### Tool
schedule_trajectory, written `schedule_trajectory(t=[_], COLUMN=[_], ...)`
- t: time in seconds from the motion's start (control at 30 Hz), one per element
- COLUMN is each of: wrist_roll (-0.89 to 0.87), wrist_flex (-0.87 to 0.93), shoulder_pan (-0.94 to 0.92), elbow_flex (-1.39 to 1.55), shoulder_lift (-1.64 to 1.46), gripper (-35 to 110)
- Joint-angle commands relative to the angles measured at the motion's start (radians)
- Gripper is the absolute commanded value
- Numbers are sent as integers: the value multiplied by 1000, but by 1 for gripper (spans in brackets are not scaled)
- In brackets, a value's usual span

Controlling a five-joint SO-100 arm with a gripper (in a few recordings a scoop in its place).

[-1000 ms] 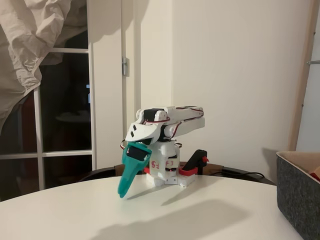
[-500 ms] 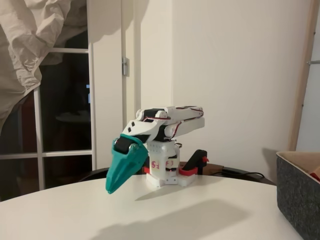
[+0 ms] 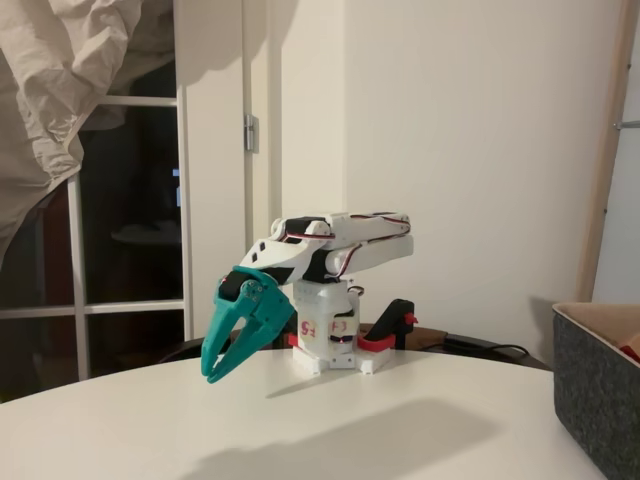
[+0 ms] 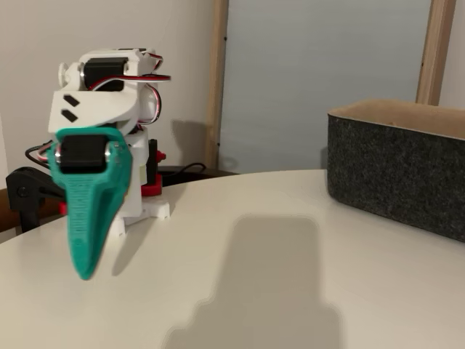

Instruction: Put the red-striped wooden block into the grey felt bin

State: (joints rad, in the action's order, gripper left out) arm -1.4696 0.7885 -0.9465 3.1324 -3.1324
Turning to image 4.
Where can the black clamp with red pad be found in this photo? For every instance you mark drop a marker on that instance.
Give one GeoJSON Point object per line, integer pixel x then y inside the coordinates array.
{"type": "Point", "coordinates": [25, 189]}
{"type": "Point", "coordinates": [153, 156]}

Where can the light wood framed panel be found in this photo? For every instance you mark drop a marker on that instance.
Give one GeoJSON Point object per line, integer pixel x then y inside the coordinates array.
{"type": "Point", "coordinates": [218, 72]}

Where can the grey felt box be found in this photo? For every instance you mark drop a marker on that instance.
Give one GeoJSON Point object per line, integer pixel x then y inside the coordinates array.
{"type": "Point", "coordinates": [399, 174]}

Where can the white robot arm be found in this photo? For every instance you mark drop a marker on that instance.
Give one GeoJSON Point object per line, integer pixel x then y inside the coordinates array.
{"type": "Point", "coordinates": [101, 105]}

